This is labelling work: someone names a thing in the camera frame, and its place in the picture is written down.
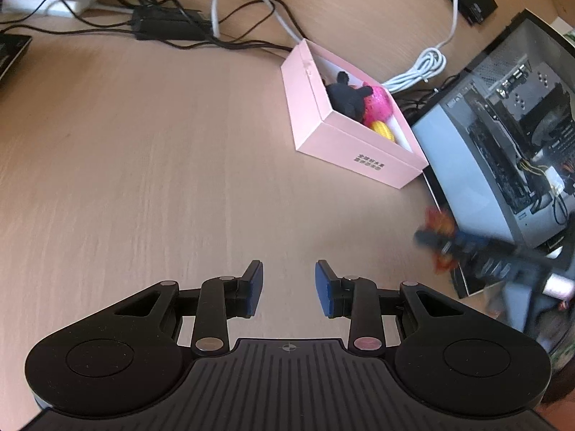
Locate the pink cardboard box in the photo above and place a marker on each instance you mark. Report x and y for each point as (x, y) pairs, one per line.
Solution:
(359, 161)

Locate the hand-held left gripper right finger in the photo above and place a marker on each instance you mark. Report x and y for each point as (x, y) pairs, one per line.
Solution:
(324, 292)

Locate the orange toy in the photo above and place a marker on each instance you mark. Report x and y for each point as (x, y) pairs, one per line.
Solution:
(442, 222)

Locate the glass sided computer case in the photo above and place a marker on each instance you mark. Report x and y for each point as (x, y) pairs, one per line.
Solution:
(471, 143)

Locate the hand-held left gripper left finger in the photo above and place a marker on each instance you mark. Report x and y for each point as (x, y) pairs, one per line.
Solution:
(254, 287)

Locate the yellow toy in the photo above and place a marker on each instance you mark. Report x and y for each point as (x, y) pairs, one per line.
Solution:
(384, 130)

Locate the black keyboard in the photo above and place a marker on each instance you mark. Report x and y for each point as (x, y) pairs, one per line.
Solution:
(11, 54)

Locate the white power strip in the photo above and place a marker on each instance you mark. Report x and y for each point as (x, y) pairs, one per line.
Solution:
(67, 4)

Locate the black plush toy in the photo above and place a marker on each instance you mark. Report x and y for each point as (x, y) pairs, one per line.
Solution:
(346, 96)

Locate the pink ball toy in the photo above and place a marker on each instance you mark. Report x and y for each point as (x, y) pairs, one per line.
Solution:
(377, 101)

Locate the black power adapter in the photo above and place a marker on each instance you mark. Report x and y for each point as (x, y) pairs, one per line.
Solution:
(170, 27)

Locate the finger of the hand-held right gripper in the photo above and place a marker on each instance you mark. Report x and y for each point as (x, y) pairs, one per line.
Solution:
(435, 240)

